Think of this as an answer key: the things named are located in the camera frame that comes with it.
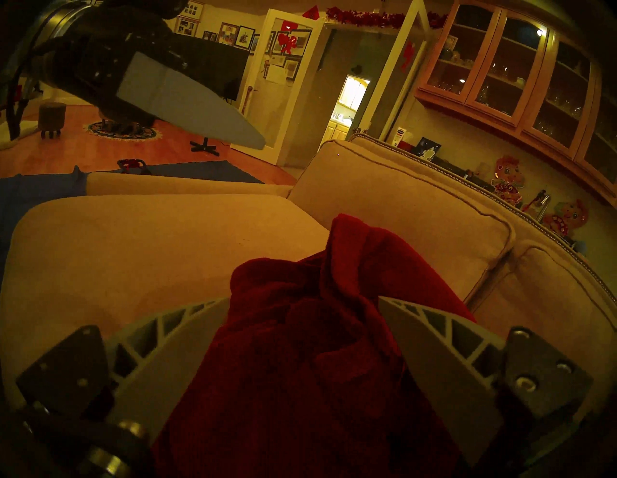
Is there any black television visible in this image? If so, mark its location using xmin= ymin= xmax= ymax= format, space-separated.
xmin=169 ymin=33 xmax=252 ymax=103

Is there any tan fabric sofa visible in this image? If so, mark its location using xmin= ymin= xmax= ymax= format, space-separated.
xmin=0 ymin=134 xmax=617 ymax=415

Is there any tan sofa back cushion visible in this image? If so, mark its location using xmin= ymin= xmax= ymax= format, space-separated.
xmin=288 ymin=140 xmax=515 ymax=303
xmin=470 ymin=241 xmax=617 ymax=415

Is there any tan sofa seat cushion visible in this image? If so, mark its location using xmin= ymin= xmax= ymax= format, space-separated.
xmin=0 ymin=194 xmax=332 ymax=410

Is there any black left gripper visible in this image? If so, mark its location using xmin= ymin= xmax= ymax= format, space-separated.
xmin=34 ymin=0 xmax=267 ymax=151

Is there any red tinsel garland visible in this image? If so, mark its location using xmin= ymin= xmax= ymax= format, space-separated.
xmin=327 ymin=6 xmax=448 ymax=30

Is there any red blanket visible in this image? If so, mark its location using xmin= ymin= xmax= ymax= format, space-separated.
xmin=152 ymin=213 xmax=478 ymax=478

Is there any wooden kitchen base cabinet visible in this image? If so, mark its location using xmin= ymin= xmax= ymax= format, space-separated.
xmin=320 ymin=120 xmax=351 ymax=146

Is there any glass door wall cabinet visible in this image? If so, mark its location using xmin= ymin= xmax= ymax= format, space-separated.
xmin=416 ymin=0 xmax=617 ymax=209

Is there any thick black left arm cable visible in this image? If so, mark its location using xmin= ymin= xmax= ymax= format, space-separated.
xmin=4 ymin=43 xmax=44 ymax=141

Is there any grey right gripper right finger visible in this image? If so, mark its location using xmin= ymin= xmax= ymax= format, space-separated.
xmin=377 ymin=296 xmax=593 ymax=467

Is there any round patterned floor rug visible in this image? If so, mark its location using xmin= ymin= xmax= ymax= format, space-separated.
xmin=86 ymin=119 xmax=161 ymax=142

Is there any cartoon figure wall decoration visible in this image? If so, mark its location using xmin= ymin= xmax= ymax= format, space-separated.
xmin=544 ymin=199 xmax=590 ymax=238
xmin=491 ymin=155 xmax=527 ymax=206

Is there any dark blue floor cloth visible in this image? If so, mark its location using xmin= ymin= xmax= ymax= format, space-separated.
xmin=0 ymin=160 xmax=265 ymax=290

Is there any small wooden stump stool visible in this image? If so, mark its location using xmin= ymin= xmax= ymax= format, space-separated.
xmin=37 ymin=102 xmax=67 ymax=140

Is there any black floor stand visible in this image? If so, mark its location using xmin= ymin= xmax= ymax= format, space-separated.
xmin=189 ymin=137 xmax=221 ymax=158

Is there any dark blue box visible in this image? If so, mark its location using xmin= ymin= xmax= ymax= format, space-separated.
xmin=416 ymin=137 xmax=442 ymax=162

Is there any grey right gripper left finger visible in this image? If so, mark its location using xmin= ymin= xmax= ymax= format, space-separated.
xmin=16 ymin=297 xmax=230 ymax=444

